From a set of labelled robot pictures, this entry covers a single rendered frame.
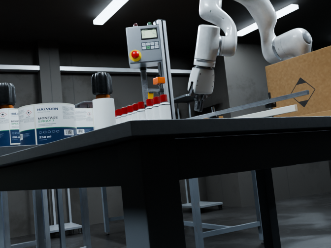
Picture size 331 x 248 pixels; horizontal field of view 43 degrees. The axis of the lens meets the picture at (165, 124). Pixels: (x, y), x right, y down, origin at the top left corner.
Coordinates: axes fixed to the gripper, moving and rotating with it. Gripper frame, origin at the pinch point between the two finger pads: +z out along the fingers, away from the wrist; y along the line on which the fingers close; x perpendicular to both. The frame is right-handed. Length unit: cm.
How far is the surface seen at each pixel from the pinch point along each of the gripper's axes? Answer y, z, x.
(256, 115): 3.6, -3.2, 33.3
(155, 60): -10, -14, -48
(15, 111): 57, 12, -47
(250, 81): -432, 23, -364
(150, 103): 0.5, 5.0, -32.4
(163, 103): 1.0, 2.9, -22.3
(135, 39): -3, -23, -56
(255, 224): -172, 123, -99
